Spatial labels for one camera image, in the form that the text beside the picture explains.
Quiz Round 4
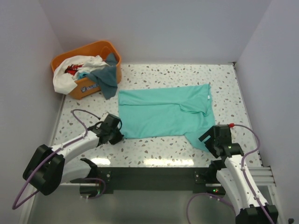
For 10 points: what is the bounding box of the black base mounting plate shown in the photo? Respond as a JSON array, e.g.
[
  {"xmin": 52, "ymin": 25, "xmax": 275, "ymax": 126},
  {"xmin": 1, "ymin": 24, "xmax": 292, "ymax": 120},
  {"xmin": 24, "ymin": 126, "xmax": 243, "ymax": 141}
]
[{"xmin": 70, "ymin": 167, "xmax": 225, "ymax": 195}]

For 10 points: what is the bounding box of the orange plastic laundry basket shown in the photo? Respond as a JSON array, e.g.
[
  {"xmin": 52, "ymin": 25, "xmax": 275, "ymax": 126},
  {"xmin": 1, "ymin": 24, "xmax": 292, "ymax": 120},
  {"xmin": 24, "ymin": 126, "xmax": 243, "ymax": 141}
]
[{"xmin": 50, "ymin": 41, "xmax": 122, "ymax": 100}]

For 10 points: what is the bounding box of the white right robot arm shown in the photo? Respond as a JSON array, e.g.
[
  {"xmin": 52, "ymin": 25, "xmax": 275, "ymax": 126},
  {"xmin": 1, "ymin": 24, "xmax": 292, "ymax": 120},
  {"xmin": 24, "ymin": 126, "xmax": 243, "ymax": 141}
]
[{"xmin": 199, "ymin": 124, "xmax": 278, "ymax": 224}]

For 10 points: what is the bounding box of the teal t shirt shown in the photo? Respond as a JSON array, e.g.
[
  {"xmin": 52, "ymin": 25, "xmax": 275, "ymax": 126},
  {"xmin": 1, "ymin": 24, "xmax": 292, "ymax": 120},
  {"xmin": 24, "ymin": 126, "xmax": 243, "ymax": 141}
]
[{"xmin": 118, "ymin": 84, "xmax": 215, "ymax": 152}]

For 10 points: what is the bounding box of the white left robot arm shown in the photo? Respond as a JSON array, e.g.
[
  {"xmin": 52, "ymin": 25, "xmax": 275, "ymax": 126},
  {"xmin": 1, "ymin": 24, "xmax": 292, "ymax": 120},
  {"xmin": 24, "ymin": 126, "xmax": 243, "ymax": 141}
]
[{"xmin": 23, "ymin": 113, "xmax": 123, "ymax": 196}]

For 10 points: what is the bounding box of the dark blue grey shirt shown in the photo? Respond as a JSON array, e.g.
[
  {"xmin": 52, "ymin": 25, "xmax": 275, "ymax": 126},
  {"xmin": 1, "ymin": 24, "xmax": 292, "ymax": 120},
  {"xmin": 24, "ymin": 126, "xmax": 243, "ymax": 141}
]
[{"xmin": 86, "ymin": 53, "xmax": 118, "ymax": 100}]

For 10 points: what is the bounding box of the white shirt in basket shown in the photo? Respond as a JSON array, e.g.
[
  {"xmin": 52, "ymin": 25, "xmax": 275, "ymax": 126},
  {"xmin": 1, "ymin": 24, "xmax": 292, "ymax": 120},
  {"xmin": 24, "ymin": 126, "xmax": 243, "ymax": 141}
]
[{"xmin": 53, "ymin": 55, "xmax": 109, "ymax": 95}]

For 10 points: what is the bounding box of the aluminium frame rail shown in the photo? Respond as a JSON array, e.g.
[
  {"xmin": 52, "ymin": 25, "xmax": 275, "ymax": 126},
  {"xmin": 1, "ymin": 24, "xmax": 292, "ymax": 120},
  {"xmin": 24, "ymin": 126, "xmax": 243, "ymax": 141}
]
[{"xmin": 249, "ymin": 167, "xmax": 276, "ymax": 186}]

